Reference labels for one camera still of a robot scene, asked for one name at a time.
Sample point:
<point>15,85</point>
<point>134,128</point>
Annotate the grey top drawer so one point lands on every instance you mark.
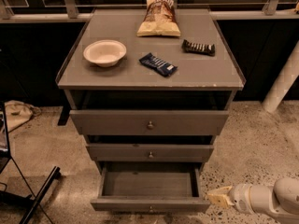
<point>148,122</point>

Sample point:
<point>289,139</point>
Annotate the beige cloth bag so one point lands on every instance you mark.
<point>18,113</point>

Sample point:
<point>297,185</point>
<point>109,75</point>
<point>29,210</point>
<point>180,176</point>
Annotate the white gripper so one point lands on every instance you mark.
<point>240,198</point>

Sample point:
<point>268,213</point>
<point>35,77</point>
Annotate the dark chocolate bar wrapper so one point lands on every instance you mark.
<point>198,48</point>

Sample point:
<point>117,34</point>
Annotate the grey middle drawer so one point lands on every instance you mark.
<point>150,152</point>

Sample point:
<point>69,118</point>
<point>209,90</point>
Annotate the grey drawer cabinet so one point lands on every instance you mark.
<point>201,83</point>

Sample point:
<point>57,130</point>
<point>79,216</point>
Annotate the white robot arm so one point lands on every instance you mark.
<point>280,201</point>

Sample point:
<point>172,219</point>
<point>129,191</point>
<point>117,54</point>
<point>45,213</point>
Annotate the white paper bowl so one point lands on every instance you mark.
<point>104,53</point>

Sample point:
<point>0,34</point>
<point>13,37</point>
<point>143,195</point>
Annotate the metal window railing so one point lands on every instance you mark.
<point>33,11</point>

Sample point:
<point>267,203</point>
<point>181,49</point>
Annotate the grey bottom drawer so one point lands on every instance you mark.
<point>151,187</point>

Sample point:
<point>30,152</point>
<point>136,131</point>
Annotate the blue snack bar wrapper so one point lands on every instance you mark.
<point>158,65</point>

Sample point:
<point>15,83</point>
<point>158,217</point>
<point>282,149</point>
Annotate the yellow brown chip bag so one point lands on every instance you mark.
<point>160,19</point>

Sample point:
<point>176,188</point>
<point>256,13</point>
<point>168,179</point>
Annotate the grey drawer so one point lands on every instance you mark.
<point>151,187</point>
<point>148,122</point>
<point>150,152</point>

